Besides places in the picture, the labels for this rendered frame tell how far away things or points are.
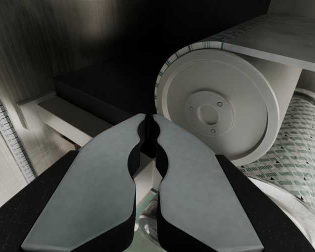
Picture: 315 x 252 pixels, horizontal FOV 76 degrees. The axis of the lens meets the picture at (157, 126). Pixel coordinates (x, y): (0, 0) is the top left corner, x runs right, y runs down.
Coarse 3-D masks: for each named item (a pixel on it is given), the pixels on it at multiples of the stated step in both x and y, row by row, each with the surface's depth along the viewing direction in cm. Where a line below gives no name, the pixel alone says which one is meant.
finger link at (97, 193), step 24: (144, 120) 11; (96, 144) 9; (120, 144) 9; (72, 168) 7; (96, 168) 7; (120, 168) 8; (72, 192) 6; (96, 192) 7; (120, 192) 7; (48, 216) 6; (72, 216) 6; (96, 216) 6; (120, 216) 6; (24, 240) 5; (48, 240) 5; (72, 240) 5; (96, 240) 5; (120, 240) 6
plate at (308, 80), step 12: (276, 0) 38; (288, 0) 37; (300, 0) 36; (312, 0) 35; (276, 12) 39; (288, 12) 38; (300, 12) 37; (312, 12) 36; (312, 72) 40; (300, 84) 42; (312, 84) 41
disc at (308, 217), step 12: (252, 180) 20; (264, 180) 19; (264, 192) 19; (276, 192) 19; (288, 192) 18; (288, 204) 18; (300, 204) 18; (300, 216) 18; (312, 216) 18; (312, 228) 18; (312, 240) 19
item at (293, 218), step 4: (272, 200) 19; (276, 204) 19; (280, 204) 19; (284, 208) 19; (284, 212) 19; (288, 212) 19; (288, 216) 19; (292, 216) 18; (292, 220) 18; (296, 220) 18; (296, 224) 18; (300, 224) 18; (300, 228) 18; (304, 228) 19; (304, 232) 18; (308, 236) 19; (308, 240) 19
